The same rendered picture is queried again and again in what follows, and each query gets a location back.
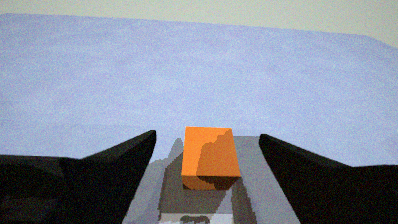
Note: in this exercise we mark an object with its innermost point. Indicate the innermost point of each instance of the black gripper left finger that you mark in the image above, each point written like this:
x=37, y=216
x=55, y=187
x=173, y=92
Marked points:
x=96, y=189

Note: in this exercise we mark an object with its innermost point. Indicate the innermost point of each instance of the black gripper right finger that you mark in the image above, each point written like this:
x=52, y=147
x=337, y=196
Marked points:
x=324, y=191

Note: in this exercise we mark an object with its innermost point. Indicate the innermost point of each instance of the orange block with black square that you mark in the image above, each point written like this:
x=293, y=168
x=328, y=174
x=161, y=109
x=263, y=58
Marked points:
x=209, y=159

